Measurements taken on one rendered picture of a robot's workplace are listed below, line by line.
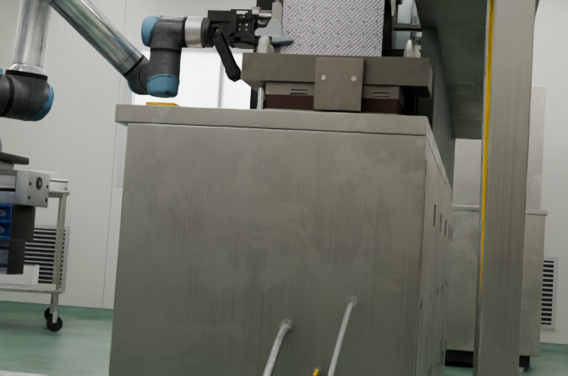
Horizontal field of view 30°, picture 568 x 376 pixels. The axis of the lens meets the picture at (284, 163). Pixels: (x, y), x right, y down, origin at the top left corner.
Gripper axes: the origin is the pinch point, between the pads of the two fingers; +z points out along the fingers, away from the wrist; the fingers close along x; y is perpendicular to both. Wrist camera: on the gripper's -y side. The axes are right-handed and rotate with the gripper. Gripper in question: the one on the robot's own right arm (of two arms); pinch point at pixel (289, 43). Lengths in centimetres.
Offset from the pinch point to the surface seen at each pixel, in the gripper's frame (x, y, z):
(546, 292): 554, -67, 97
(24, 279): 430, -79, -249
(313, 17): -0.3, 6.4, 5.2
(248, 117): -25.9, -20.8, -2.7
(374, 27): -0.3, 4.3, 19.5
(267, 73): -19.9, -10.6, -0.6
